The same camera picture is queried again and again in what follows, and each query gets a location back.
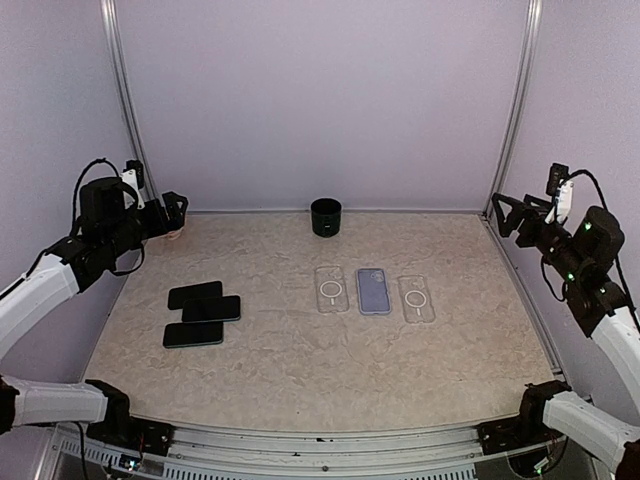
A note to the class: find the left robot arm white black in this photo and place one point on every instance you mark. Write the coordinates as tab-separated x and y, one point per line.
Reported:
113	221

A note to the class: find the clear phone case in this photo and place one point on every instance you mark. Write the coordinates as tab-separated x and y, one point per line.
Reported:
330	289
416	300

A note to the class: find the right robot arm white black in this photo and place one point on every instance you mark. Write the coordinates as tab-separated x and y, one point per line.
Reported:
604	314

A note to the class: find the black phone top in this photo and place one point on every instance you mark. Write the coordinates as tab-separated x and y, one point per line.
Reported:
178	296

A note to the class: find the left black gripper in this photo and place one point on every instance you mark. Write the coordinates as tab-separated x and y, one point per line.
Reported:
174	216

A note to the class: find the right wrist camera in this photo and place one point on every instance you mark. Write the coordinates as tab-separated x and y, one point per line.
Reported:
560	188

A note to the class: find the right aluminium frame post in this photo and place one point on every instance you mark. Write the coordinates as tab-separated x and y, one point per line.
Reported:
518	103

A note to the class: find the black phone bottom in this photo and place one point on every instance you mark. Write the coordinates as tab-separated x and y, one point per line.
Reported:
183	335

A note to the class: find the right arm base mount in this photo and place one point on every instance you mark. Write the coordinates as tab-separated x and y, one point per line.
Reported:
503	435

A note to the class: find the lavender phone case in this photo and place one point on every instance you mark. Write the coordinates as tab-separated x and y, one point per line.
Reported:
373	292

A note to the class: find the left aluminium frame post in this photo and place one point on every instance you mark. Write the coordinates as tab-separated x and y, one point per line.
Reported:
111	27

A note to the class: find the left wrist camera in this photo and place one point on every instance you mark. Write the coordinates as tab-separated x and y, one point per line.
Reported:
133	177

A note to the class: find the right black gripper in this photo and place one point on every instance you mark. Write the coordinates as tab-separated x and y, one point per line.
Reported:
507	227

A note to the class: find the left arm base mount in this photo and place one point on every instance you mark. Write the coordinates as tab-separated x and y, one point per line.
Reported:
141	435

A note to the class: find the black phone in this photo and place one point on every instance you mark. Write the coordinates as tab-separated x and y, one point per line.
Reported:
178	296
183	335
215	309

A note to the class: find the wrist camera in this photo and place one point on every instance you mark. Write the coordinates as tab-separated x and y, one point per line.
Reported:
560	188
133	177

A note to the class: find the front aluminium rail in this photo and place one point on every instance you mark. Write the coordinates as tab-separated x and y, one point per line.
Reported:
450	452

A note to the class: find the aluminium frame post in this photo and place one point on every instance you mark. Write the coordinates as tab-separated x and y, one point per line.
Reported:
518	103
111	27

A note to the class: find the dark green mug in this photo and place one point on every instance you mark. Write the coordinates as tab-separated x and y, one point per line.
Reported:
326	217

